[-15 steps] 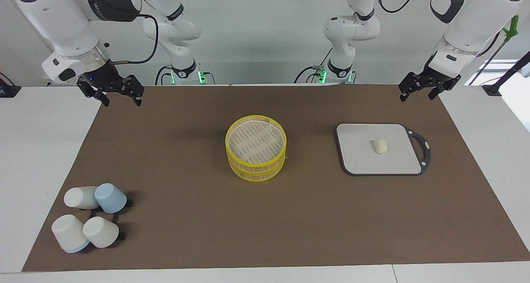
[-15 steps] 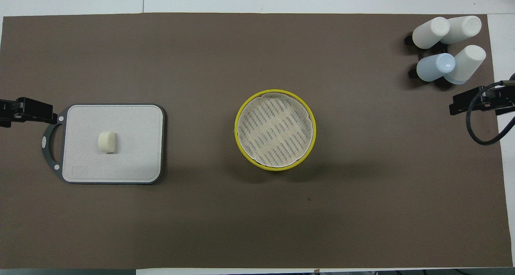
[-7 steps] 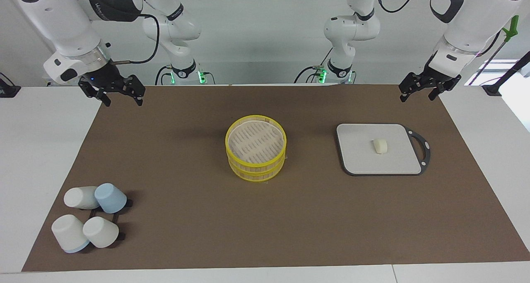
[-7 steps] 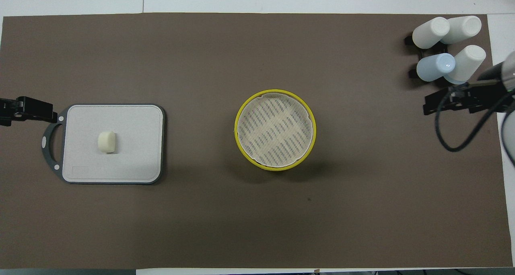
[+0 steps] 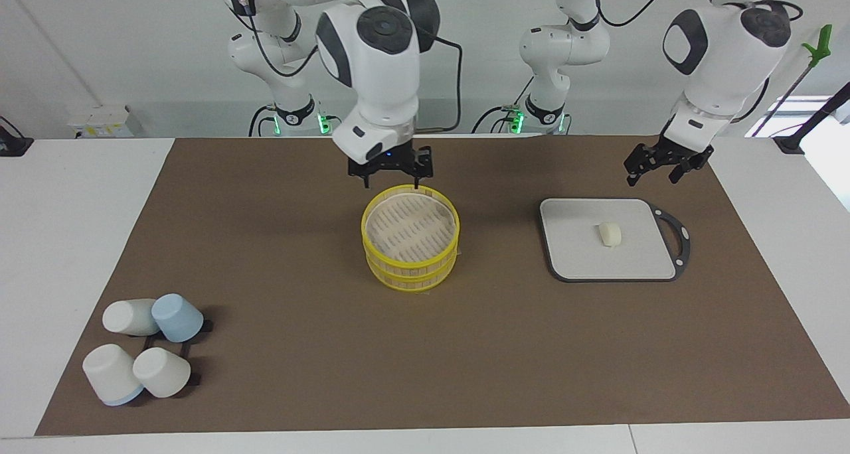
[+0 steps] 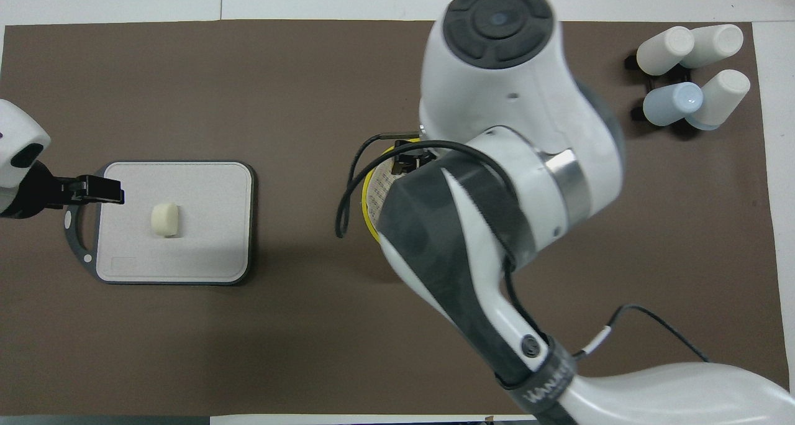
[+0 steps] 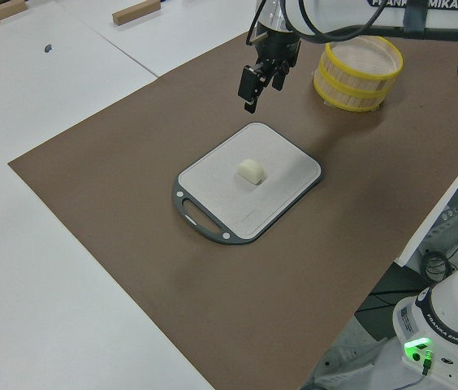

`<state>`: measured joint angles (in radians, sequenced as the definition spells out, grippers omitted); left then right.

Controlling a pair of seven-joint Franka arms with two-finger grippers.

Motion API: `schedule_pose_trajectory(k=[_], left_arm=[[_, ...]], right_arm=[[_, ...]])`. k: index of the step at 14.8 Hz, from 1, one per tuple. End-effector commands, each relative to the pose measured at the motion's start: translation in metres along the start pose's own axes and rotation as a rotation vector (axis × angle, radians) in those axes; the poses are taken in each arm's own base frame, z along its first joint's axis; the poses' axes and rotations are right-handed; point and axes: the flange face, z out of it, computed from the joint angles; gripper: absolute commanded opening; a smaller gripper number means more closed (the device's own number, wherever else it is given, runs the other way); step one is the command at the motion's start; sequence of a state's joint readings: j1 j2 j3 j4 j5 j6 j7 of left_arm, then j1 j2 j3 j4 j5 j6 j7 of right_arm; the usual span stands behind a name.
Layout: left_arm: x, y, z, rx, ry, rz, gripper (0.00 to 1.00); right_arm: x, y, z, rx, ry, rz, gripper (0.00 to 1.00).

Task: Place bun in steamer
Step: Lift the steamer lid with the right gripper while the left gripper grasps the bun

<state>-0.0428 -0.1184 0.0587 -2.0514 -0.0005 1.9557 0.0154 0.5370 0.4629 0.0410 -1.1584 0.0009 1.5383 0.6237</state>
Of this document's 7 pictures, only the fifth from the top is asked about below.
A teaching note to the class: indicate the black angled stand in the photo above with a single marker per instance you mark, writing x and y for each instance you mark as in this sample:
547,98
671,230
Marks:
817,119

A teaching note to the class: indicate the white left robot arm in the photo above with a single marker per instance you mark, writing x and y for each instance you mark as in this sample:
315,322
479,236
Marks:
720,62

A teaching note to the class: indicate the grey cutting board black rim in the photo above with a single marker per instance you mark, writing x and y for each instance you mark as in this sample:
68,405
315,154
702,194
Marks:
584,255

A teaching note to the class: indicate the light blue plastic cup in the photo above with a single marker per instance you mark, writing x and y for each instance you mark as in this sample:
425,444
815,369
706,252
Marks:
178,317

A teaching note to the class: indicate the brown table mat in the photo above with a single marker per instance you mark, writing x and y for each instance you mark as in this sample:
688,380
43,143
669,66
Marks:
299,348

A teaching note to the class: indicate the white cup with blue rim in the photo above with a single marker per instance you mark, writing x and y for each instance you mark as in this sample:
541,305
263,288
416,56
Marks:
109,373

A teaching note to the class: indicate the black cup rack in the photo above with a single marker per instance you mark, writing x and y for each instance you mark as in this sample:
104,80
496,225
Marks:
196,378

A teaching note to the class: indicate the white power outlet box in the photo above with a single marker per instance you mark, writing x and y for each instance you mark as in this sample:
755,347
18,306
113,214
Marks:
103,122

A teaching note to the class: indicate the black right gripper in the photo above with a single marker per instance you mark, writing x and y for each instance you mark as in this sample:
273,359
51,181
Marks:
392,162

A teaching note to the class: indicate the white steamed bun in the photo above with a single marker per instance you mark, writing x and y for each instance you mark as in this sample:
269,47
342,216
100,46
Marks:
611,234

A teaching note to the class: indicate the yellow bamboo steamer basket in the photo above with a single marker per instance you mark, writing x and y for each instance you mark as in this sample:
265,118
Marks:
412,278

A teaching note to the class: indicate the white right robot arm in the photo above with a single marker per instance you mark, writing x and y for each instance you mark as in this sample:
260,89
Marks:
385,75

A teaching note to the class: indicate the white plastic cup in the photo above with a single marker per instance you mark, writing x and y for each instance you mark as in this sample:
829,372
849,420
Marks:
126,316
161,372

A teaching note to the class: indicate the thin pole with green clip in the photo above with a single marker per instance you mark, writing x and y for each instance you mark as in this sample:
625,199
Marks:
818,46

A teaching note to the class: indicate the black table clamp device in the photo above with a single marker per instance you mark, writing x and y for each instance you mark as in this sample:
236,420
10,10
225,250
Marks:
13,145

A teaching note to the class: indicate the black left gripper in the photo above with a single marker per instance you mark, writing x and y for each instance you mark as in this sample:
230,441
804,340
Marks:
664,154

